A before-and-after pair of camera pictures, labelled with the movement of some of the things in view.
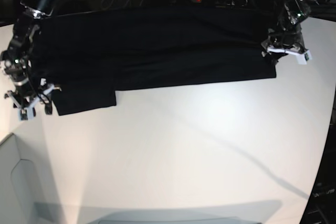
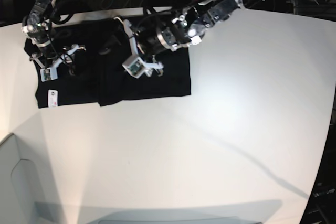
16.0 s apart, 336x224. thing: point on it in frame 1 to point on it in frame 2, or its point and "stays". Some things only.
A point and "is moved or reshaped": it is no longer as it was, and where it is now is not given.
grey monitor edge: [221, 219] stays
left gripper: [288, 39] to [149, 39]
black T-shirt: [85, 57] is moved or reshaped
